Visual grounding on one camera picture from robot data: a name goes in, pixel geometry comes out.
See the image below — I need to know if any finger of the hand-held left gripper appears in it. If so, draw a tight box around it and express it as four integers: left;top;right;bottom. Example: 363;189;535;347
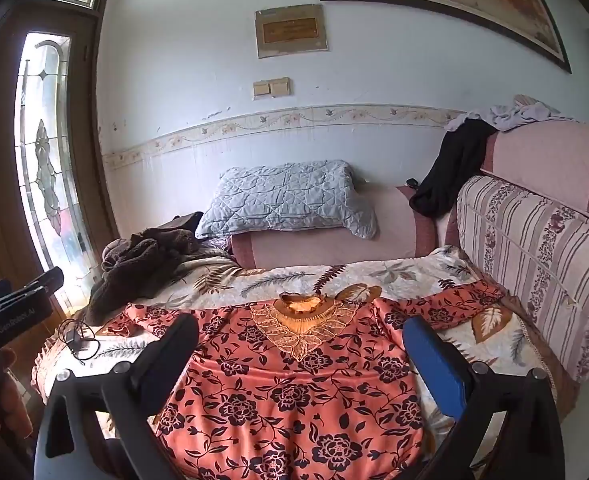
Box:
20;266;65;295

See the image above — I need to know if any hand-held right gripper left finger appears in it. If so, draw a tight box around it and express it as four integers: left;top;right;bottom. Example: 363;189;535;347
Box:
33;312;200;480

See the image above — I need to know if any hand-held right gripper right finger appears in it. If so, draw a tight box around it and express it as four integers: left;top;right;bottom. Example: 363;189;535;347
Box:
403;316;566;480

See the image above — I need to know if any orange floral dress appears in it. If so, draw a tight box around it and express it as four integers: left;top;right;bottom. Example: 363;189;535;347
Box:
97;280;507;480

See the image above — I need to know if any person's left hand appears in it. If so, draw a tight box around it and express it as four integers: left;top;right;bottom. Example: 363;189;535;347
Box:
0;347;34;438

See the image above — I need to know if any brown fleece garment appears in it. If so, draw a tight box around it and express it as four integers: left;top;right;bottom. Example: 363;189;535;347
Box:
82;212;206;328

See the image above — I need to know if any wooden stained glass door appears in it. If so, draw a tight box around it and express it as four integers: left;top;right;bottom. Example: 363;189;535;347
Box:
0;2;121;313

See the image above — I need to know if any purple patterned cloth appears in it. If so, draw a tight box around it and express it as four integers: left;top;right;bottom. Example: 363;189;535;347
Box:
200;236;236;257

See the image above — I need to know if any striped sofa cushion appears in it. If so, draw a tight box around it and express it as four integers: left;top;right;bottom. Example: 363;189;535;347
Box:
455;174;589;385

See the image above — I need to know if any leaf print blanket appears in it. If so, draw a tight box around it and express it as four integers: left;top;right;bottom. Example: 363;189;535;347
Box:
32;245;555;480

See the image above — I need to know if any pink sofa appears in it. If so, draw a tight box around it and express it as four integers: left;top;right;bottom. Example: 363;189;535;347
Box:
228;120;589;413

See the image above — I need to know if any black garment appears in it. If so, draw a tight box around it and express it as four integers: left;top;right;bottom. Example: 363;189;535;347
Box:
409;117;498;220

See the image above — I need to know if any grey quilted pillow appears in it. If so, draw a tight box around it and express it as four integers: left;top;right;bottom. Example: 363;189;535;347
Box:
194;160;379;241

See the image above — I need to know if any lavender garment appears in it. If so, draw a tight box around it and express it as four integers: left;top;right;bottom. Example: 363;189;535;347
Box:
444;94;581;134

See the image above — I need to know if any black cable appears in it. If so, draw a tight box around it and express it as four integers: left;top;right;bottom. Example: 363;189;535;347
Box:
56;316;104;362

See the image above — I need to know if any beige light switch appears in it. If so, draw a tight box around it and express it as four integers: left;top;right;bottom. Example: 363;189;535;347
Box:
253;77;292;99

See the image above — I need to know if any framed wall plaque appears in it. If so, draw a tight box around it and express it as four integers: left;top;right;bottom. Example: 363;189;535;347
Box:
254;3;330;59

